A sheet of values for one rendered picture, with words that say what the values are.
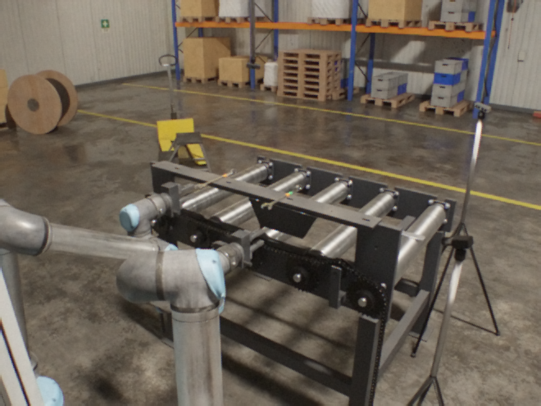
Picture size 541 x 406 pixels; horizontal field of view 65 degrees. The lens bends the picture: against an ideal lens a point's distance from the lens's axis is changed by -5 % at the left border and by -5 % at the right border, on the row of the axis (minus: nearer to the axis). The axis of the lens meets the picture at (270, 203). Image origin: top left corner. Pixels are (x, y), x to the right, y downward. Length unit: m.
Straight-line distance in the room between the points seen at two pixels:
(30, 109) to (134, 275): 7.40
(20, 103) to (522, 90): 9.64
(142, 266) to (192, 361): 0.25
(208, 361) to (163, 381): 1.61
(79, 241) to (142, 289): 0.44
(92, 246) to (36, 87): 6.84
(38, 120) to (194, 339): 7.45
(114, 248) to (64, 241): 0.18
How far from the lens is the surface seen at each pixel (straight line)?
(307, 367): 2.23
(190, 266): 1.00
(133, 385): 2.70
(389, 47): 11.19
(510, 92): 10.61
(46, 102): 8.16
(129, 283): 1.05
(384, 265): 1.74
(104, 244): 1.48
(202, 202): 2.54
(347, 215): 1.70
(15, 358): 0.97
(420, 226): 2.27
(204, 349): 1.07
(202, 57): 12.55
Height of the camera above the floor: 1.89
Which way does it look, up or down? 24 degrees down
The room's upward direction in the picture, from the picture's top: straight up
